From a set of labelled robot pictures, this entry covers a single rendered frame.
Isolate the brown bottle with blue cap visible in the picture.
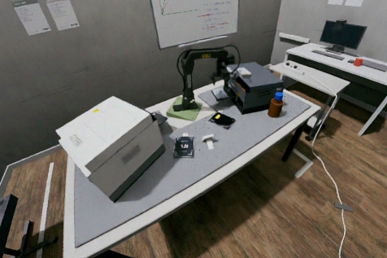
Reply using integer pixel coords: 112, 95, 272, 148
267, 92, 284, 118

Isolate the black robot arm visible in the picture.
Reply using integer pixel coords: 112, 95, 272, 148
172, 47, 235, 112

